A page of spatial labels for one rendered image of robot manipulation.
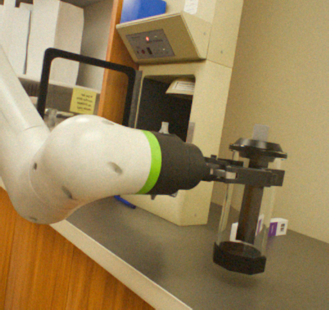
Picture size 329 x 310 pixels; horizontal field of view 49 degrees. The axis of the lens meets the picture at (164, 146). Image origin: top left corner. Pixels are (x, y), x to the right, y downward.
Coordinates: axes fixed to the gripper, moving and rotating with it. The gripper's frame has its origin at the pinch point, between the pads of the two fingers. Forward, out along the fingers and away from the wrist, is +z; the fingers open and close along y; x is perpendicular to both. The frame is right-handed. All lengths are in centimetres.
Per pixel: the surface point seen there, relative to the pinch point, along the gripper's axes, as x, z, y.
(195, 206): 15.5, 18.7, 31.3
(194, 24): -33.6, 6.8, 31.4
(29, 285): 50, -13, 65
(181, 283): 21.3, -11.2, 2.4
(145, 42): -30, 6, 52
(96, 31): -61, 54, 183
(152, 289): 22.6, -15.8, 4.5
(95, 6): -79, 54, 189
